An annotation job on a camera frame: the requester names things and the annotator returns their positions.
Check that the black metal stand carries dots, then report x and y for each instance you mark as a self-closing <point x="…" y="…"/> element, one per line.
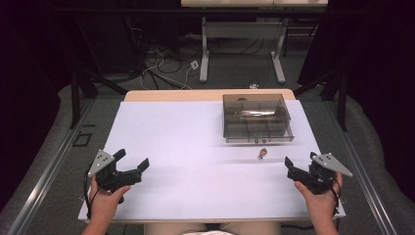
<point x="337" y="94"/>
<point x="81" y="91"/>

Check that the light wooden table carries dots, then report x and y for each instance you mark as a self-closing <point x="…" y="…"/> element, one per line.
<point x="182" y="95"/>

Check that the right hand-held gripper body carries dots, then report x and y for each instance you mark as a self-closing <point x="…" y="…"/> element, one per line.
<point x="318" y="178"/>

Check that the white power plug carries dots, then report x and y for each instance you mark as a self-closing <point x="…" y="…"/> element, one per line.
<point x="194" y="64"/>

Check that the black metal rack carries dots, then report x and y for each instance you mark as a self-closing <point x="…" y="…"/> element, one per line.
<point x="300" y="31"/>

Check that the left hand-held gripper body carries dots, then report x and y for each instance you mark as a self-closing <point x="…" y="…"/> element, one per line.
<point x="109" y="178"/>

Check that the person's legs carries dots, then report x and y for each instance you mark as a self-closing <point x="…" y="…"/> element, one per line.
<point x="212" y="229"/>

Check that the small red green trinket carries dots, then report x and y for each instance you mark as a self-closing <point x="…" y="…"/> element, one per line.
<point x="262" y="153"/>

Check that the small white floor connector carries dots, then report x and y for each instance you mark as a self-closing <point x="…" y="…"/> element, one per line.
<point x="253" y="86"/>

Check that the dark curtain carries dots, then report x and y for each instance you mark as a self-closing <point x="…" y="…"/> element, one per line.
<point x="378" y="81"/>
<point x="29" y="81"/>

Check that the white table mat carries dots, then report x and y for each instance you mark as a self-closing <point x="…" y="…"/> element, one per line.
<point x="195" y="156"/>

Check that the person's left hand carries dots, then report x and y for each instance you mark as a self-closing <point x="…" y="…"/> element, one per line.
<point x="104" y="202"/>

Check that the person's right hand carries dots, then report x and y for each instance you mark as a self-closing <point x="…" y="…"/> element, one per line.
<point x="321" y="205"/>

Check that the metal floor rail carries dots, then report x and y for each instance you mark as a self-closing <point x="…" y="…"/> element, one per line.
<point x="49" y="178"/>
<point x="365" y="182"/>

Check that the white metal-legged desk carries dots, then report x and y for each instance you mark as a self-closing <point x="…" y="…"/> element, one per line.
<point x="243" y="31"/>

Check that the clear smoky plastic drawer box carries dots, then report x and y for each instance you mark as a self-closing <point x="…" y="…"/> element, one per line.
<point x="257" y="119"/>

